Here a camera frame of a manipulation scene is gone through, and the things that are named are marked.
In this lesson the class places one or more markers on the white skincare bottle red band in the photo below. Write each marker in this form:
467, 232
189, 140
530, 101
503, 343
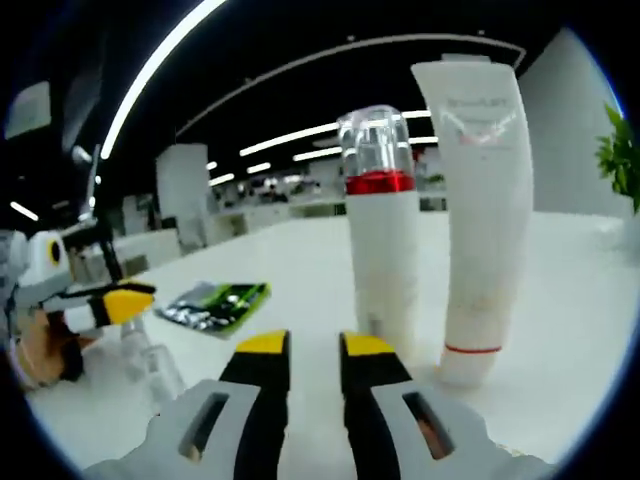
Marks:
382, 250

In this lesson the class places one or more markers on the green skincare sachet packet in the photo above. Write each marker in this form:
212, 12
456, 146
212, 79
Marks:
215, 310

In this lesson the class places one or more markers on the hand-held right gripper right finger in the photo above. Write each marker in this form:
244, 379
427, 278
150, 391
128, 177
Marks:
370, 425

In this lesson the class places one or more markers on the white skincare tube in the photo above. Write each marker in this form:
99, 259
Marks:
485, 250

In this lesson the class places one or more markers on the small clear skincare bottle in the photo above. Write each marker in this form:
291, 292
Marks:
150, 365

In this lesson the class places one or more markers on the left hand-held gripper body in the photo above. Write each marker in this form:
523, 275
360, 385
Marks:
40, 260

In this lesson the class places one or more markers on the long ceiling light strip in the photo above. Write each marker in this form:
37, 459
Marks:
131, 90

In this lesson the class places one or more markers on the black stand pole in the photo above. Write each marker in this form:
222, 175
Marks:
111, 255

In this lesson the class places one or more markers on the person's left hand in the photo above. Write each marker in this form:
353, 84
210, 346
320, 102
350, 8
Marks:
50, 345

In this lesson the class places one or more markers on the potted green plant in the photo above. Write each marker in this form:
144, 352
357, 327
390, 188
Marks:
622, 160

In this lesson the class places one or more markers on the row of white office desks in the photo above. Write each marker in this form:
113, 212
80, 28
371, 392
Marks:
150, 245

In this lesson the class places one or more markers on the white wristband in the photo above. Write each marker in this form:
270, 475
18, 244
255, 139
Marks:
20, 365

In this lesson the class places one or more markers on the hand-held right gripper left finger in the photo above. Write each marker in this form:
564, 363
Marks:
260, 425

